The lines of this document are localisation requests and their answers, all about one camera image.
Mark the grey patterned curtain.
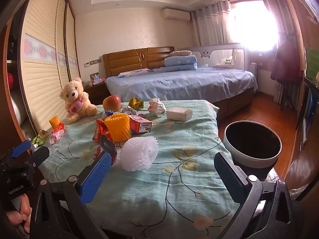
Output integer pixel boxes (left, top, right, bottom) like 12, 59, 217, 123
191, 1, 232, 46

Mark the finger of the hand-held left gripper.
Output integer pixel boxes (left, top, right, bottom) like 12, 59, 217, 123
8, 141, 32, 159
26, 146, 50, 170

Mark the white foam block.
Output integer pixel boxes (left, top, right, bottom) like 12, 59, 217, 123
166, 107, 193, 121

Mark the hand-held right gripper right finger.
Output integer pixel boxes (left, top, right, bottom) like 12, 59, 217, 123
214, 151, 307, 239

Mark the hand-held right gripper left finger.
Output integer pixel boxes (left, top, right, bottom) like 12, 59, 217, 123
30, 135, 117, 239

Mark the folded blue quilt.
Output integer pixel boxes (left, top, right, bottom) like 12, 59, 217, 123
164, 55, 198, 71

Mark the black glass-front cabinet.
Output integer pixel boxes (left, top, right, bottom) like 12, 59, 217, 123
295, 76, 319, 152

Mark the white foam fruit net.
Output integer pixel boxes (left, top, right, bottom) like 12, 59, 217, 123
120, 136, 159, 172

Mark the wooden nightstand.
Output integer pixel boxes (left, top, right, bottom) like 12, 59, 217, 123
83, 82, 110, 105

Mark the cream teddy bear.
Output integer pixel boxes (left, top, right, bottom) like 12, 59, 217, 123
59, 78, 98, 124

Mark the bright window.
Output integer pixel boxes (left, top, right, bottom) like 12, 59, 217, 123
230, 0, 278, 53

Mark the grey bed guard rail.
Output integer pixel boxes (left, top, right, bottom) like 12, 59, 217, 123
179, 43, 248, 71

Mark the bed with blue sheet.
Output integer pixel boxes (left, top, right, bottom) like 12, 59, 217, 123
106, 66, 258, 120

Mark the white rimmed black waste bin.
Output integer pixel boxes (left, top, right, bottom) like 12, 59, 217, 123
223, 121, 282, 180

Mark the red snack wrapper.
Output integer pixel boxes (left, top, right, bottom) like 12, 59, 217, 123
93, 119, 117, 165

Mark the large yellow foam fruit net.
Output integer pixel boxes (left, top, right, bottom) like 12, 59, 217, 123
104, 113, 132, 142

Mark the white round object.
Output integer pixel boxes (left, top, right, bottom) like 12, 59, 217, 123
10, 100, 22, 125

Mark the yellow green wrapper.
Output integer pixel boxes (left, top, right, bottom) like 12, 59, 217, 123
128, 97, 144, 111

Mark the red apple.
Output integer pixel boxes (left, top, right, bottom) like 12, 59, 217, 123
103, 95, 122, 111

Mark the person's left hand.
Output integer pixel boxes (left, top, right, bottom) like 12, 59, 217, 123
5, 194, 33, 235

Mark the white tissue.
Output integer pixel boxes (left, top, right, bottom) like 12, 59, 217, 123
148, 98, 167, 118

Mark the small beige pillow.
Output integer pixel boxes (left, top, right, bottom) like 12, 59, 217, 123
169, 50, 193, 57

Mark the green candy wrapper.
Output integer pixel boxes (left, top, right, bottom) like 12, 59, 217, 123
32, 130, 48, 148

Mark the flat printed pillow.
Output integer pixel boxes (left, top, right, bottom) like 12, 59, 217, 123
118, 69, 155, 78

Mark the teal floral blanket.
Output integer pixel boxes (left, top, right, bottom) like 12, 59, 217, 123
20, 100, 242, 239

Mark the pink patterned curtain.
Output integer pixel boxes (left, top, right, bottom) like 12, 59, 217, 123
264, 0, 299, 105

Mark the red and white milk carton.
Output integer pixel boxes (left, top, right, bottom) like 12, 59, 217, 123
128, 115, 153, 134

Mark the wooden headboard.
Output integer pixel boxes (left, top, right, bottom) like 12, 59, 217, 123
103, 46, 175, 79

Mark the dark coat rack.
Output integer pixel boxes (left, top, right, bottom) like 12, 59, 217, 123
274, 80, 299, 111

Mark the red jacket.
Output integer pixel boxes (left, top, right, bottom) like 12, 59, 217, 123
270, 33, 303, 82

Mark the pink snack packet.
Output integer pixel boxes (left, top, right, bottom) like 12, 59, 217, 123
49, 123, 66, 145

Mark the wardrobe with louvred doors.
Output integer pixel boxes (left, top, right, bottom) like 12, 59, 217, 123
0, 0, 80, 135

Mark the stack of green boxes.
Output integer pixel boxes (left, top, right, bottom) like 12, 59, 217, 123
304, 46, 319, 79

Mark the white air conditioner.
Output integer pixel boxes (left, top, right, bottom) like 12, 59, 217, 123
162, 8, 191, 21

